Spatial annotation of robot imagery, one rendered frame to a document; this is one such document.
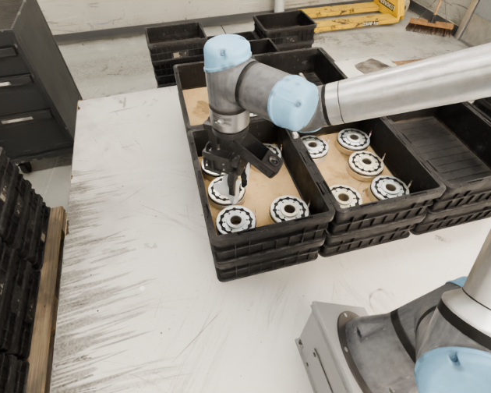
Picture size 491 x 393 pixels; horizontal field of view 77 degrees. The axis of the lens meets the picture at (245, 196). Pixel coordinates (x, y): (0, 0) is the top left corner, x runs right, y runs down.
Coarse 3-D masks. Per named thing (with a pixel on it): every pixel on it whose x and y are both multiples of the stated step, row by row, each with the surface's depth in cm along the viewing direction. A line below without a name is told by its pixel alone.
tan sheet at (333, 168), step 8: (320, 136) 104; (328, 136) 104; (336, 136) 104; (328, 144) 102; (328, 152) 99; (336, 152) 99; (328, 160) 97; (336, 160) 97; (344, 160) 97; (320, 168) 95; (328, 168) 95; (336, 168) 95; (344, 168) 95; (384, 168) 95; (328, 176) 92; (336, 176) 92; (344, 176) 92; (328, 184) 90; (336, 184) 90; (344, 184) 90; (352, 184) 90; (360, 184) 90; (368, 184) 90; (360, 192) 89; (368, 200) 86
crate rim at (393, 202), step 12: (384, 120) 94; (396, 132) 90; (300, 144) 87; (324, 180) 78; (420, 192) 75; (432, 192) 75; (336, 204) 73; (360, 204) 73; (372, 204) 73; (384, 204) 73; (396, 204) 75; (336, 216) 73; (348, 216) 73
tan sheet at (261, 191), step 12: (204, 180) 91; (252, 180) 91; (264, 180) 91; (276, 180) 91; (288, 180) 91; (252, 192) 89; (264, 192) 89; (276, 192) 89; (288, 192) 89; (252, 204) 86; (264, 204) 86; (216, 216) 83; (264, 216) 83
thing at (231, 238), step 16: (192, 144) 87; (304, 160) 84; (320, 192) 75; (208, 208) 72; (208, 224) 69; (272, 224) 69; (288, 224) 70; (304, 224) 70; (224, 240) 67; (240, 240) 69
